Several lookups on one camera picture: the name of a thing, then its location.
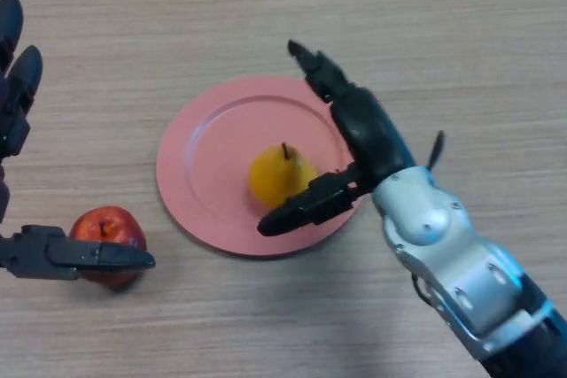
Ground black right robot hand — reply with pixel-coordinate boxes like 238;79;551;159
257;39;420;237

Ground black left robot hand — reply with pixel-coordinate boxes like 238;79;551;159
0;0;157;282

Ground pink round plate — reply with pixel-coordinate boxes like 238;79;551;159
155;75;369;258

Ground red apple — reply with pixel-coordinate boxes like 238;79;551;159
68;204;148;289

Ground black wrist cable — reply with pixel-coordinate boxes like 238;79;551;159
424;129;446;171

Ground yellow pear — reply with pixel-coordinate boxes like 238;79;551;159
247;142;319;211

